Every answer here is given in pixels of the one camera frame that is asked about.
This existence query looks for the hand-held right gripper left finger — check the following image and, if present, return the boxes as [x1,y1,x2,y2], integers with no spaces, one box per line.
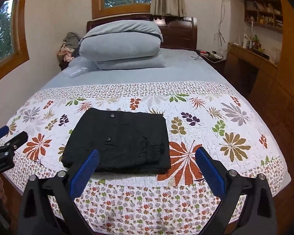
[17,149,100,235]

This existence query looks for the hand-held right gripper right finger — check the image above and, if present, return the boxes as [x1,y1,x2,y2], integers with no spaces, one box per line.
[195,147,277,235]

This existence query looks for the black pants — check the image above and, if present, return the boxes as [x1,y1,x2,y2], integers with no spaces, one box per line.
[61,108,172,175]

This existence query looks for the floral quilted blanket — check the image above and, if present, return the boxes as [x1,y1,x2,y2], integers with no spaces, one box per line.
[2,81,292,235]

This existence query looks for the clear plastic bag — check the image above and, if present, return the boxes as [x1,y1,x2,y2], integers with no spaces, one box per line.
[67,57,98,78]

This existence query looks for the wooden side window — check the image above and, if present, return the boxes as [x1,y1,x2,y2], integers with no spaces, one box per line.
[0,0,30,89]

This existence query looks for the pile of clothes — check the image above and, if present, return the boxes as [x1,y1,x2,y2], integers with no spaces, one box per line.
[57,32,82,63]

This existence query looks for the light blue bed sheet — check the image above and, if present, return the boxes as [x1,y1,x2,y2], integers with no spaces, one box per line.
[40,48,236,91]

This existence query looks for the white power strip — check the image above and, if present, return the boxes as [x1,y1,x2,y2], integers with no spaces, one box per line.
[198,50,223,59]

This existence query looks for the wooden desk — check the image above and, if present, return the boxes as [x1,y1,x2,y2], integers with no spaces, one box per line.
[227,42,285,118]

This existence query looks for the folded grey duvet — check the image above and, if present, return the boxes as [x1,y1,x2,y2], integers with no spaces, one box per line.
[79,20,166,70]

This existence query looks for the dark wooden headboard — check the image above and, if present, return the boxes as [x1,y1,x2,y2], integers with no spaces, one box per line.
[86,17,198,50]

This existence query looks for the hanging wall cables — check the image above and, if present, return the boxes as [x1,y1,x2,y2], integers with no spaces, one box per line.
[214,0,232,52]

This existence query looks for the wooden wall shelf with books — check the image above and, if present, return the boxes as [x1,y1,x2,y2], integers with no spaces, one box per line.
[230,0,285,33]

